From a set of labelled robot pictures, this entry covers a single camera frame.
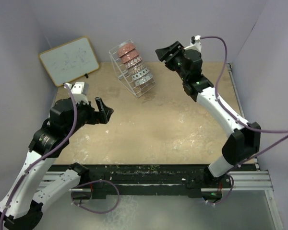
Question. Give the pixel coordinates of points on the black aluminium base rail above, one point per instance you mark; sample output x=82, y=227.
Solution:
x=170, y=180

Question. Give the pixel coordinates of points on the brown lattice pattern bowl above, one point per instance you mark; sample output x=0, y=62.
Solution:
x=140, y=67

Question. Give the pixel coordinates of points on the grey medallion pattern bowl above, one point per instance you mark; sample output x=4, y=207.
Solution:
x=129, y=56

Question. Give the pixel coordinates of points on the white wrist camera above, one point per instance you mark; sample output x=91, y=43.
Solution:
x=79, y=91
x=195, y=44

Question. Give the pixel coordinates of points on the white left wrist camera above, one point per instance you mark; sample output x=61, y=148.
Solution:
x=79, y=91

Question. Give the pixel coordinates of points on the yellow framed whiteboard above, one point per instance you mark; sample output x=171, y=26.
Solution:
x=69, y=61

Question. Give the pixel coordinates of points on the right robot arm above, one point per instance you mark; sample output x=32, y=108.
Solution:
x=243, y=140

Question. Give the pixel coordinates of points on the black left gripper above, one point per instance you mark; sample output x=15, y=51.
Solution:
x=97, y=117

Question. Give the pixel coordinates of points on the black floral pattern bowl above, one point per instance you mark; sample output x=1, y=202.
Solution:
x=143, y=80

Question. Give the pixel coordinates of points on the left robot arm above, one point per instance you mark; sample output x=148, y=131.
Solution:
x=22, y=208

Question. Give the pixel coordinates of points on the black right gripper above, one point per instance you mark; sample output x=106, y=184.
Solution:
x=164, y=54

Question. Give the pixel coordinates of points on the blue triangle pattern bowl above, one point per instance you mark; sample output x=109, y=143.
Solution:
x=133, y=62

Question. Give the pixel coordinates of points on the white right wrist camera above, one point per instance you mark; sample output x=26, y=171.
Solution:
x=195, y=44

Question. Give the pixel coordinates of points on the red diamond dot bowl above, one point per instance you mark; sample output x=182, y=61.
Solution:
x=140, y=74

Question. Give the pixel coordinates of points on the white wire dish rack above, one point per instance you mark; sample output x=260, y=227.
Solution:
x=125, y=78

